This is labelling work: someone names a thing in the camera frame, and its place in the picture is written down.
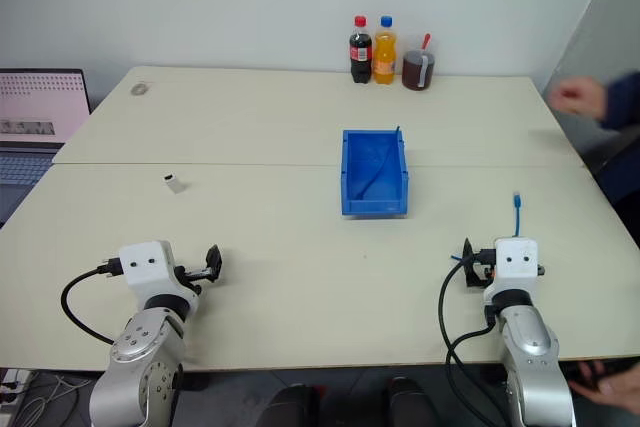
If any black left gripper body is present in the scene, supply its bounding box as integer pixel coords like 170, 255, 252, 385
172, 263, 214, 297

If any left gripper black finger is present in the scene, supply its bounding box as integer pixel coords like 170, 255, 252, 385
203, 244, 225, 284

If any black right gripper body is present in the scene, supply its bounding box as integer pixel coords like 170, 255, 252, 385
469, 246, 499, 291

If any blue Ethernet cable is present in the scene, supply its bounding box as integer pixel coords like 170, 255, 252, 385
448, 191, 525, 264

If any person's bare hand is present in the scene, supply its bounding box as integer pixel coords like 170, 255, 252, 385
568, 370, 640, 411
547, 76, 609, 123

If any person's dark clothed body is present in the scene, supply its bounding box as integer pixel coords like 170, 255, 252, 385
584, 125, 640, 251

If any blue plastic storage bin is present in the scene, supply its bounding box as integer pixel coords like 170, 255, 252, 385
340, 128, 411, 220

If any dark rounded shape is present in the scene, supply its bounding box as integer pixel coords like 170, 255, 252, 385
383, 375, 444, 427

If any jar of dark liquid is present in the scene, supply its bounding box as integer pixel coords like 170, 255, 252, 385
401, 49, 436, 92

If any white power strip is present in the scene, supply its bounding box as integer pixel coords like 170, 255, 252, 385
0, 368, 34, 404

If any orange soda bottle, blue cap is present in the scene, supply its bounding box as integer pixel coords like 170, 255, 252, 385
372, 15, 400, 85

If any open laptop computer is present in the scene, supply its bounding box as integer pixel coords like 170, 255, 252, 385
0, 67, 92, 229

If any cola bottle with red cap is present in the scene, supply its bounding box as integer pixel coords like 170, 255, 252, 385
348, 15, 374, 85

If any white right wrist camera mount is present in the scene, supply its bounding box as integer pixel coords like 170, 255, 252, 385
483, 237, 541, 304

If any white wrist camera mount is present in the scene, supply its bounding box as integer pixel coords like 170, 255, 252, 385
483, 237, 541, 304
118, 240, 177, 304

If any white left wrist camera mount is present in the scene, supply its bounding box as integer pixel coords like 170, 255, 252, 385
118, 240, 177, 304

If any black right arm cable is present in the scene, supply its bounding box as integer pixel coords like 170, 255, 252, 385
438, 255, 502, 427

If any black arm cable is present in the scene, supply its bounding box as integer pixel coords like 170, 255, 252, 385
60, 257, 124, 347
438, 255, 502, 427

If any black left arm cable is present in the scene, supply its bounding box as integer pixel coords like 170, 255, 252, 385
60, 257, 124, 347

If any thin blue cable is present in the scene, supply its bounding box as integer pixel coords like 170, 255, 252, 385
355, 124, 404, 200

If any white floor cable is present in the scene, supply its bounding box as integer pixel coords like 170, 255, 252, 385
9, 371, 94, 427

